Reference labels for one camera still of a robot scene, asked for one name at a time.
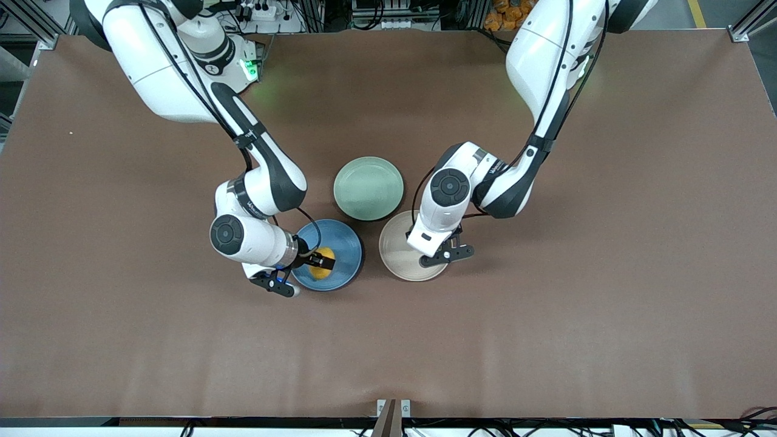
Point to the metal table edge bracket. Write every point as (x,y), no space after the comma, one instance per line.
(391,416)

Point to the pale green round plate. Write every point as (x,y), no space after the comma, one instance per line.
(367,188)

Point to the white round plate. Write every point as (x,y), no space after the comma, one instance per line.
(394,252)

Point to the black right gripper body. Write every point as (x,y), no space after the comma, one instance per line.
(305,255)

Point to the aluminium frame profile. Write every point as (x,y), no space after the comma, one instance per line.
(753,21)
(33,24)

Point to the white power strip with plugs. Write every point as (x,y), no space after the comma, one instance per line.
(261,11)

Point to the yellow lemon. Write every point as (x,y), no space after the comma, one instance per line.
(320,274)

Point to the bag of orange items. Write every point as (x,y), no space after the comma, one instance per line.
(501,15)

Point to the blue round plate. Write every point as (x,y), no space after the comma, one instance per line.
(343,243)

